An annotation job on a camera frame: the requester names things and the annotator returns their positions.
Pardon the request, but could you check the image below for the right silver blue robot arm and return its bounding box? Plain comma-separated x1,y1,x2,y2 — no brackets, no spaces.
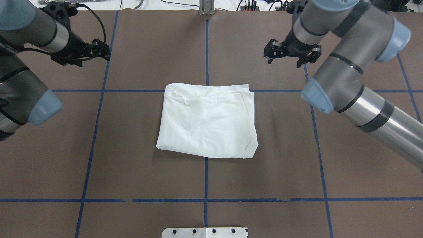
263,0,423,171

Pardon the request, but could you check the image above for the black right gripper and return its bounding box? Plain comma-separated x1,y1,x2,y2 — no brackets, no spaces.
263,31,322,68

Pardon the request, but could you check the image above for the white central mounting column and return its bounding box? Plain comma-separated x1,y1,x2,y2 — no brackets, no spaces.
161,227,249,238

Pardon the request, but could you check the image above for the aluminium frame post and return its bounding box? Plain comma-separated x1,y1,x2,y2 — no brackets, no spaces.
198,0,215,15

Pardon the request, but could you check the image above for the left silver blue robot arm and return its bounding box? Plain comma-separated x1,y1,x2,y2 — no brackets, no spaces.
0,0,111,141

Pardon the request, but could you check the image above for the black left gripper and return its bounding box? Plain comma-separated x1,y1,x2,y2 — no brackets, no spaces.
40,2,111,67

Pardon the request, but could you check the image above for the white long-sleeve printed shirt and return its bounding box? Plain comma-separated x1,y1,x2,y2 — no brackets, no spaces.
156,83,259,159

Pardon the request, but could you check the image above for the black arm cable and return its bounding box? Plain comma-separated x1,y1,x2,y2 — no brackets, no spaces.
20,3,107,61

